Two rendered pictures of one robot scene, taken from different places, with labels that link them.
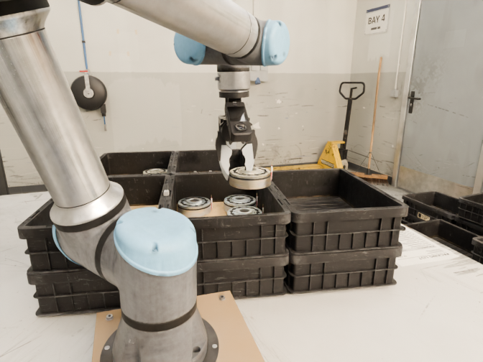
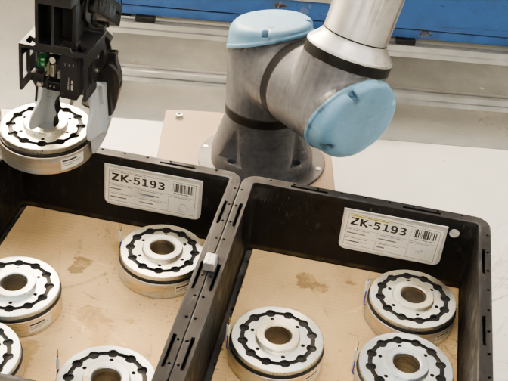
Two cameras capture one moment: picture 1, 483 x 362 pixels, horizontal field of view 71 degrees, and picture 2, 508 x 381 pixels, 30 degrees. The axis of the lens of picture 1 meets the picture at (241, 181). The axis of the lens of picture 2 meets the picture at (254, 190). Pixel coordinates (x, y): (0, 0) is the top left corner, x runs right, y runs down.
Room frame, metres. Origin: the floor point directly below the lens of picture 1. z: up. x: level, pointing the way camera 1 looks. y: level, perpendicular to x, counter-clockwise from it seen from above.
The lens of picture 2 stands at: (1.61, 0.45, 1.58)
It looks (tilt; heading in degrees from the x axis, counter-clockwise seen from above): 35 degrees down; 196
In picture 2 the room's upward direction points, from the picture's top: 6 degrees clockwise
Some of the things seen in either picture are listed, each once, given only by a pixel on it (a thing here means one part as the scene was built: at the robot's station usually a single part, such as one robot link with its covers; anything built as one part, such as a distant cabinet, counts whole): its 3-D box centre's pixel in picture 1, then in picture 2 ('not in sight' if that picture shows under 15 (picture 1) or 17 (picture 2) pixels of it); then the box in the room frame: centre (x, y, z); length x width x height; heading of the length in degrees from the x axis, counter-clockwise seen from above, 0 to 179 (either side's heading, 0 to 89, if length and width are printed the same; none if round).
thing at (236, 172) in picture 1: (249, 172); (45, 127); (0.82, -0.02, 1.01); 0.10 x 0.10 x 0.01
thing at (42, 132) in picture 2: (250, 170); (45, 123); (0.82, -0.02, 1.01); 0.05 x 0.05 x 0.01
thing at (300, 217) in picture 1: (323, 189); not in sight; (0.96, -0.24, 0.92); 0.40 x 0.30 x 0.02; 8
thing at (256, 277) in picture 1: (222, 245); not in sight; (0.91, 0.06, 0.76); 0.40 x 0.30 x 0.12; 8
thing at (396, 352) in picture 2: not in sight; (406, 364); (0.86, 0.43, 0.86); 0.05 x 0.05 x 0.01
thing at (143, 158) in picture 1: (134, 177); not in sight; (1.27, 0.41, 0.87); 0.40 x 0.30 x 0.11; 8
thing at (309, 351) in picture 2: not in sight; (277, 339); (0.88, 0.29, 0.86); 0.10 x 0.10 x 0.01
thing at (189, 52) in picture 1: (209, 44); not in sight; (0.73, 0.06, 1.30); 0.11 x 0.11 x 0.08; 55
